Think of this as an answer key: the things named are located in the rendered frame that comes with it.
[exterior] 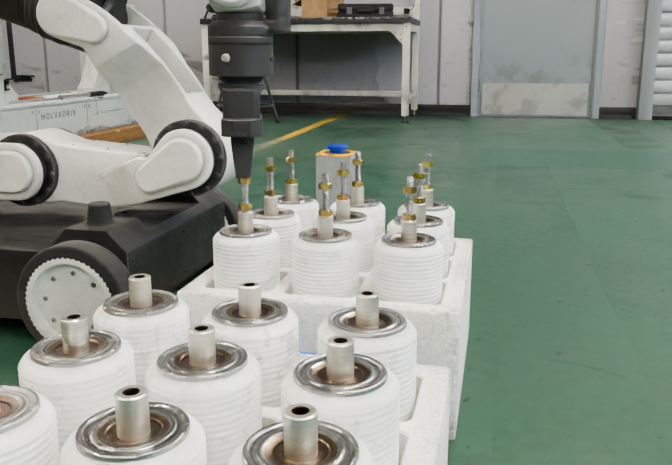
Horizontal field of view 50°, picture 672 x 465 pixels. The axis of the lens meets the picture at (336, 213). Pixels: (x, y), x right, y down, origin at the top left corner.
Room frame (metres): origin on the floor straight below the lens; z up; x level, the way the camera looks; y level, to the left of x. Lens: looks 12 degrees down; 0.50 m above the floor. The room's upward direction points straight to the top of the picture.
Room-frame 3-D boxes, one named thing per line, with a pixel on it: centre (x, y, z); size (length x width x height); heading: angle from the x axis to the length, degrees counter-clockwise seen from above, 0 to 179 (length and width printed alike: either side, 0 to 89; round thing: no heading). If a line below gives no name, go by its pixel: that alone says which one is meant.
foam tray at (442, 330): (1.10, -0.01, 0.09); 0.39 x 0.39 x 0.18; 77
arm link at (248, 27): (1.02, 0.12, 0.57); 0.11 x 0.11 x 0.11; 85
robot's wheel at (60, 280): (1.15, 0.43, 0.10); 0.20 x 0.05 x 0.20; 78
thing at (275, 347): (0.68, 0.09, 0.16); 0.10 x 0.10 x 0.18
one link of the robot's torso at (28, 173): (1.47, 0.65, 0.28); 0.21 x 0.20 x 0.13; 78
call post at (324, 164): (1.40, 0.00, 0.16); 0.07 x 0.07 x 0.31; 77
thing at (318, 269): (0.99, 0.02, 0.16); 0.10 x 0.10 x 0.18
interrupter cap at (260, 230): (1.01, 0.13, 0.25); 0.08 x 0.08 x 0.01
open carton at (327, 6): (5.88, 0.11, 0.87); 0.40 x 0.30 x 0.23; 64
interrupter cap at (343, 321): (0.65, -0.03, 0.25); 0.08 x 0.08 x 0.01
